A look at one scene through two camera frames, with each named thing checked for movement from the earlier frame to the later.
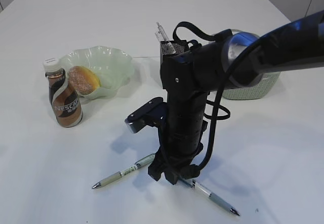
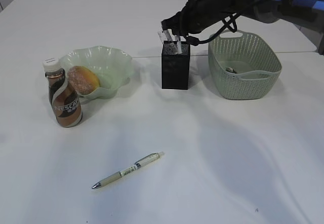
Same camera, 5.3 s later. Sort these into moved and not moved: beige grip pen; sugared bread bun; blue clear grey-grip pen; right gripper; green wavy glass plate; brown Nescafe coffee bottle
Moved: blue clear grey-grip pen; right gripper
Not moved: beige grip pen; green wavy glass plate; brown Nescafe coffee bottle; sugared bread bun
